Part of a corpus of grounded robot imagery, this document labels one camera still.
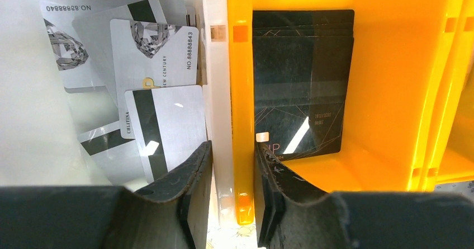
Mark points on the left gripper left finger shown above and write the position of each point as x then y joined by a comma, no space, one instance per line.
171,212

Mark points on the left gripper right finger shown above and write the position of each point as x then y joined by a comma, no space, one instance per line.
290,212

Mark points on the yellow divided plastic bin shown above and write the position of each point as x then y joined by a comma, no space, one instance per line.
409,61

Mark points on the white VIP card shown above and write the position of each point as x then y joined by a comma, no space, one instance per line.
151,55

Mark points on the white magnetic stripe card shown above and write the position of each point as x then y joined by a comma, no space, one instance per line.
168,125

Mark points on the black VIP card stack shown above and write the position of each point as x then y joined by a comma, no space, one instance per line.
301,66

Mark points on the white diamond print card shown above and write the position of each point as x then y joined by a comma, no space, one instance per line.
72,57

